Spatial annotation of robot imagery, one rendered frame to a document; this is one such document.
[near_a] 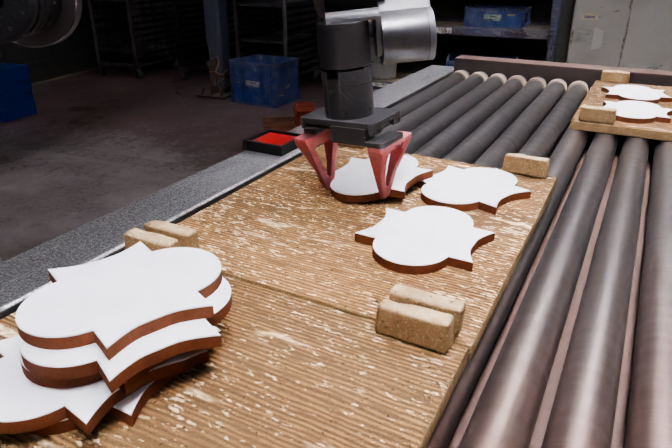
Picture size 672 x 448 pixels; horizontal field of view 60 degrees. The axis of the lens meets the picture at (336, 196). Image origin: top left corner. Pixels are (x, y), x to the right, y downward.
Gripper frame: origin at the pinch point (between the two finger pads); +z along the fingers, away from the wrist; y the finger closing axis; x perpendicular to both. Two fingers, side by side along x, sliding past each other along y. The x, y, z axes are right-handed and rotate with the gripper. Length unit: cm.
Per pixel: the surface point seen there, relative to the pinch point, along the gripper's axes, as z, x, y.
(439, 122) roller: 5.2, -43.3, 10.1
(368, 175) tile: 0.0, -3.6, 0.5
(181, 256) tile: -5.4, 28.7, -2.8
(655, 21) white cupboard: 46, -461, 33
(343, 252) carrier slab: 1.2, 12.9, -6.9
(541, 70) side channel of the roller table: 7, -97, 8
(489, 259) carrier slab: 2.5, 5.8, -19.3
